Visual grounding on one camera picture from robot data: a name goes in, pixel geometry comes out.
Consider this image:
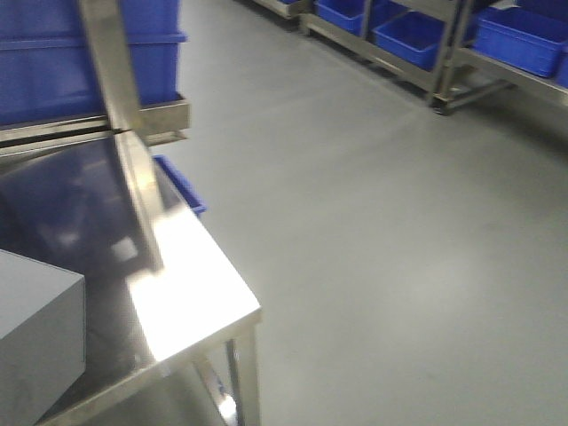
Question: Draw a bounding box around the distant steel rack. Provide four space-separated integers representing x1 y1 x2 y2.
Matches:
261 1 567 114

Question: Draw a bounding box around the blue plastic bin right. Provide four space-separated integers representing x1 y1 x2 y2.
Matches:
1 1 187 125

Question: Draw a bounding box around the stainless steel shelf frame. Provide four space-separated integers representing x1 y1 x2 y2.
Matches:
0 0 193 152

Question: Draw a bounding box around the blue bin under table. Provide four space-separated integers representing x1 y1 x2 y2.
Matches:
153 154 207 217

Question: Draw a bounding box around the gray square hollow base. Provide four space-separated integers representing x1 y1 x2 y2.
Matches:
1 250 86 412

